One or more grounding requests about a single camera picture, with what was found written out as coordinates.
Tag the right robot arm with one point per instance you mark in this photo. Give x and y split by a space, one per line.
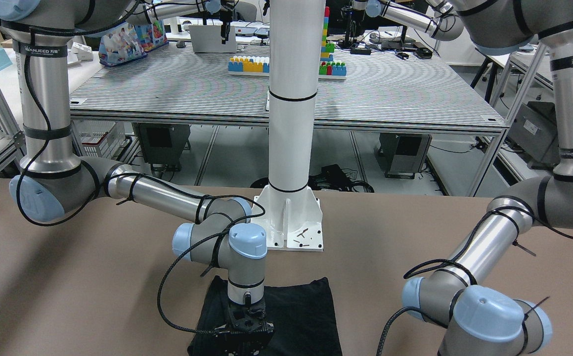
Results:
55 184

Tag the black printed t-shirt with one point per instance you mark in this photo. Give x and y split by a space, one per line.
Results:
303 317

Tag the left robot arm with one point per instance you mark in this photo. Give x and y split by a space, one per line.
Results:
480 321

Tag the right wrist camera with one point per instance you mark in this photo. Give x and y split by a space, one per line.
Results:
233 342

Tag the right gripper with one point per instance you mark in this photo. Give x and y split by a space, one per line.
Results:
232 313

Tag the colourful picture box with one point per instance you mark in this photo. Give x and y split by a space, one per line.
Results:
129 42

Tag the striped aluminium table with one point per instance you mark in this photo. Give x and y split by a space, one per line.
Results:
381 93

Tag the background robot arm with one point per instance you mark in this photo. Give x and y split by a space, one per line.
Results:
445 25

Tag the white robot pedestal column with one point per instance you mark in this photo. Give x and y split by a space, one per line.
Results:
293 217

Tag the white plastic basket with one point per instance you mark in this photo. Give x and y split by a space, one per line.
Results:
101 138

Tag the colourful toy block stack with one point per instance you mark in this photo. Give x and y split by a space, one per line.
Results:
298 47

